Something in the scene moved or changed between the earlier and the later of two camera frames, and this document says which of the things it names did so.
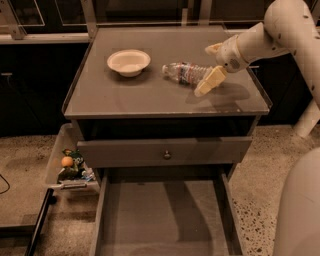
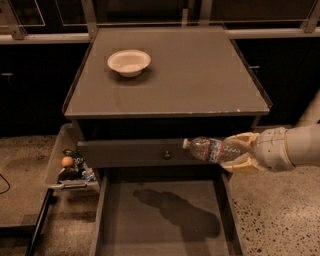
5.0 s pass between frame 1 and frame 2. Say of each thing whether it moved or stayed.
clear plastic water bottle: moved
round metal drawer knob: stayed
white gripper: moved
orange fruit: stayed
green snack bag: stayed
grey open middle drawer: stayed
